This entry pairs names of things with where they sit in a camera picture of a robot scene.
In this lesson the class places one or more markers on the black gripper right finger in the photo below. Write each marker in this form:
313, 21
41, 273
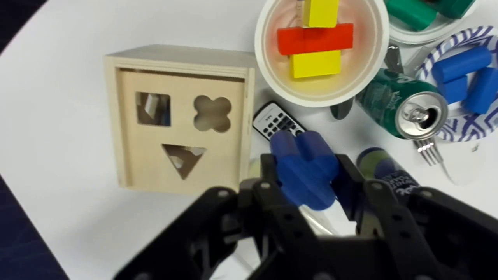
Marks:
388, 242

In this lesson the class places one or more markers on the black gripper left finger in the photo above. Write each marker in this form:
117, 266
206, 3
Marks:
287, 244

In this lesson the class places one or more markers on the blue cross-shaped block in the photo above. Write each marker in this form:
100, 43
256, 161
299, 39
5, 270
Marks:
306, 166

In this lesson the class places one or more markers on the yellow cube block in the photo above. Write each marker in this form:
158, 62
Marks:
317, 63

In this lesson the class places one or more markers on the wooden shape sorter box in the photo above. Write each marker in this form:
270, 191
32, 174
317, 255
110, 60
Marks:
181, 116

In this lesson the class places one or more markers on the red rectangular block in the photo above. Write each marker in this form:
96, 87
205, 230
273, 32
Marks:
296, 40

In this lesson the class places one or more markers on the yellow rectangular block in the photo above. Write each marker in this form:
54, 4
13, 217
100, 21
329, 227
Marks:
321, 12

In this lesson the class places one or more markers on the green cylinder block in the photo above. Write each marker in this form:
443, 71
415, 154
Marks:
416, 14

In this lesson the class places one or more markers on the blue patterned paper plate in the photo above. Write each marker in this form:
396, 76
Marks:
464, 67

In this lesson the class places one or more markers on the green soda can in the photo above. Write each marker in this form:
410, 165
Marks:
404, 105

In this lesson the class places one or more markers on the white bowl with blocks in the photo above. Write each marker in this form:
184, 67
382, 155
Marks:
359, 63

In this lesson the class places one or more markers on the white plate with green blocks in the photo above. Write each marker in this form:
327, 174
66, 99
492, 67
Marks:
450, 14

